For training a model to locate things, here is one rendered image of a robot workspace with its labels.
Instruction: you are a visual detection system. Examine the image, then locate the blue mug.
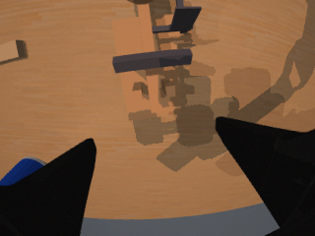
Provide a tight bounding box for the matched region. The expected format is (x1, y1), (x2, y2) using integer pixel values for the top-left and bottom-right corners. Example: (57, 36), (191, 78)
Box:
(0, 156), (46, 186)

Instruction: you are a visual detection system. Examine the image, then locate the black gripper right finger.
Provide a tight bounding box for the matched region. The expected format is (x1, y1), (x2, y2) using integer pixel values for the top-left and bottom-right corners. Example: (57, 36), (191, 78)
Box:
(216, 117), (315, 228)

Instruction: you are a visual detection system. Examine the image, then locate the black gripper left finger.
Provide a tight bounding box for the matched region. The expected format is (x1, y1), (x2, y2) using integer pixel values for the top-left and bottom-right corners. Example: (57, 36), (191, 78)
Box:
(0, 138), (97, 236)

